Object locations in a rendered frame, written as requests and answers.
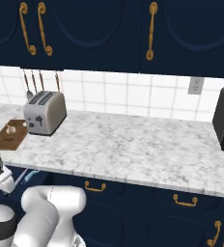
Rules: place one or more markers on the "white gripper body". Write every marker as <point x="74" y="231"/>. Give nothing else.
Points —
<point x="3" y="181"/>

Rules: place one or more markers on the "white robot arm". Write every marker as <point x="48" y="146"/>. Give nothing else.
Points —
<point x="41" y="212"/>

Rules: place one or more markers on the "pale blue tool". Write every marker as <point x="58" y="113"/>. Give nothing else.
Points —
<point x="30" y="176"/>

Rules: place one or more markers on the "brown wooden cutting board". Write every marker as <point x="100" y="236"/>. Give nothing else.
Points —
<point x="8" y="140"/>

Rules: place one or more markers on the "white garlic bulb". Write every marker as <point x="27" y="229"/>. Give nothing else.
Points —
<point x="10" y="129"/>

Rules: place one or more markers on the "open navy drawer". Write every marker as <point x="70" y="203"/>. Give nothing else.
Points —
<point x="20" y="189"/>

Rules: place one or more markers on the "silver toaster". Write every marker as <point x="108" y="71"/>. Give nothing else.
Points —
<point x="43" y="111"/>

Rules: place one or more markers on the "navy drawer front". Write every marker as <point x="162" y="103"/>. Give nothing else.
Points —
<point x="117" y="189"/>
<point x="210" y="205"/>

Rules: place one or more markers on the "navy base cupboard door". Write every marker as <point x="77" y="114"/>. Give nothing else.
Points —
<point x="110" y="225"/>
<point x="172" y="230"/>

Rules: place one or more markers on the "narrow navy wall cupboard door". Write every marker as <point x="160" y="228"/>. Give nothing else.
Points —
<point x="4" y="29"/>

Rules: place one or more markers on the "wide navy wall cupboard door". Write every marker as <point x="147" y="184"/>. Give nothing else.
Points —
<point x="91" y="32"/>
<point x="194" y="35"/>

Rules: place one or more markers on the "grey wall socket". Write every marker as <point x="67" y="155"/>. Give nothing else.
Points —
<point x="195" y="85"/>

